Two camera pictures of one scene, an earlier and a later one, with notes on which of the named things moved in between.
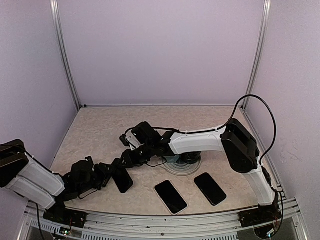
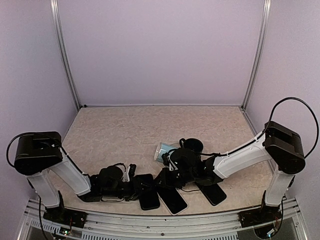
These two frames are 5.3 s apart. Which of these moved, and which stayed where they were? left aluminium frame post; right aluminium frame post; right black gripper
Moved: right black gripper
Stayed: left aluminium frame post; right aluminium frame post
